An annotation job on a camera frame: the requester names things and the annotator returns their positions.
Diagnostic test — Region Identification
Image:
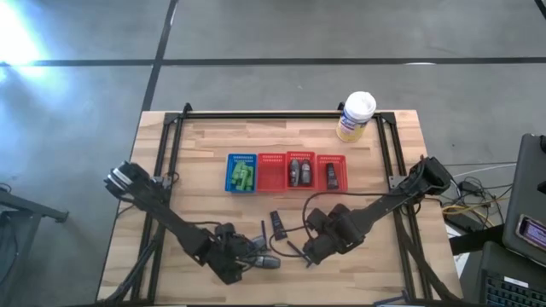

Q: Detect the black printed tube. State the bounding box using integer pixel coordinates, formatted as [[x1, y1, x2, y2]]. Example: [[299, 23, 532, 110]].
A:
[[326, 163, 340, 190], [270, 210, 288, 241]]

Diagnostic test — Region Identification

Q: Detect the red plastic basket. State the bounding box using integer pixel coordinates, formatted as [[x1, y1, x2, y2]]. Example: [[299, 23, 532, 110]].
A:
[[316, 154, 349, 192], [256, 153, 288, 193], [285, 150, 319, 191]]

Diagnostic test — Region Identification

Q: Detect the phone with lit screen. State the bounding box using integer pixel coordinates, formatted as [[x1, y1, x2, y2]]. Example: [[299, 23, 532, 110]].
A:
[[515, 214, 546, 252]]

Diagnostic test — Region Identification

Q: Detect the black aluminium table frame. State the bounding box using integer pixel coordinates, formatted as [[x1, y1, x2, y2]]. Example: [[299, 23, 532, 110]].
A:
[[97, 101, 462, 307]]

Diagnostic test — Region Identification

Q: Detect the black metal stand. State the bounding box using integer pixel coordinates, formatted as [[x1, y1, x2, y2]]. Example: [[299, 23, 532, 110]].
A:
[[0, 182, 69, 307]]

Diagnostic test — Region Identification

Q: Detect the black strap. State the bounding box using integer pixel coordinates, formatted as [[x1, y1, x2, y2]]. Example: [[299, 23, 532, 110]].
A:
[[447, 224, 505, 256]]

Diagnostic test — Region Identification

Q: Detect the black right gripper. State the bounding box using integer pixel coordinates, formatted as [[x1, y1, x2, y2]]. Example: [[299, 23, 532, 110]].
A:
[[301, 203, 368, 268]]

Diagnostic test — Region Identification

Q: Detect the yellow cable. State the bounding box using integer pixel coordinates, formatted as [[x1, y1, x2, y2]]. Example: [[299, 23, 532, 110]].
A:
[[442, 203, 496, 217]]

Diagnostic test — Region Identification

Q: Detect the white yellow Lysol wipes canister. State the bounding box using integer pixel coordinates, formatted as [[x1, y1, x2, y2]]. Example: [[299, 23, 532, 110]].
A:
[[335, 90, 378, 144]]

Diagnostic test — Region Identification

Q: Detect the black keyboard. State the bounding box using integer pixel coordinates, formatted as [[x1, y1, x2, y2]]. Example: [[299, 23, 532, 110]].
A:
[[477, 240, 546, 307]]

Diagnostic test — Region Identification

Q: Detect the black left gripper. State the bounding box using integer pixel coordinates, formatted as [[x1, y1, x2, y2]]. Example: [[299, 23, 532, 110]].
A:
[[204, 221, 264, 286]]

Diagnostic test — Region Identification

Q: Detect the white cable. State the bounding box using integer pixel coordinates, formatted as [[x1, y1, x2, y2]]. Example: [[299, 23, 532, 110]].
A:
[[451, 163, 517, 178]]

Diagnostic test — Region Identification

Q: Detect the blue plastic basket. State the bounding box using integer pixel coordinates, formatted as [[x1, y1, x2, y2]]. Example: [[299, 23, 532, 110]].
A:
[[224, 153, 258, 194]]

